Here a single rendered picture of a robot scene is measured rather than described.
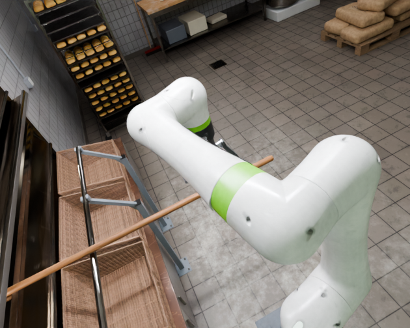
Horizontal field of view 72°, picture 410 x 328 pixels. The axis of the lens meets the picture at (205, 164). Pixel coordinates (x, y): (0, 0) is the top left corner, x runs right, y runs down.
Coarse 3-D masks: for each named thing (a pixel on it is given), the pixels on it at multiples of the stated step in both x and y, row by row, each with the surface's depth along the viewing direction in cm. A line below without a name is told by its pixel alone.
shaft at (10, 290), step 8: (264, 160) 137; (272, 160) 138; (184, 200) 131; (192, 200) 131; (168, 208) 130; (176, 208) 130; (152, 216) 129; (160, 216) 129; (136, 224) 128; (144, 224) 128; (120, 232) 126; (128, 232) 127; (104, 240) 125; (112, 240) 126; (88, 248) 125; (96, 248) 124; (72, 256) 123; (80, 256) 123; (56, 264) 122; (64, 264) 122; (40, 272) 121; (48, 272) 121; (24, 280) 120; (32, 280) 120; (8, 288) 119; (16, 288) 119
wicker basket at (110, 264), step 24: (72, 264) 165; (120, 264) 182; (144, 264) 182; (72, 288) 160; (120, 288) 174; (144, 288) 171; (72, 312) 149; (96, 312) 164; (120, 312) 164; (144, 312) 161; (168, 312) 154
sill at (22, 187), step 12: (24, 132) 215; (24, 144) 203; (24, 156) 192; (24, 168) 184; (24, 180) 176; (24, 192) 170; (24, 204) 163; (12, 240) 142; (12, 252) 137; (12, 264) 131; (12, 276) 127; (12, 300) 119; (12, 312) 116; (12, 324) 113
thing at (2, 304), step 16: (16, 112) 190; (0, 144) 168; (0, 160) 155; (0, 176) 144; (16, 176) 139; (0, 192) 135; (16, 192) 132; (0, 208) 126; (0, 224) 119; (0, 304) 92; (0, 320) 89
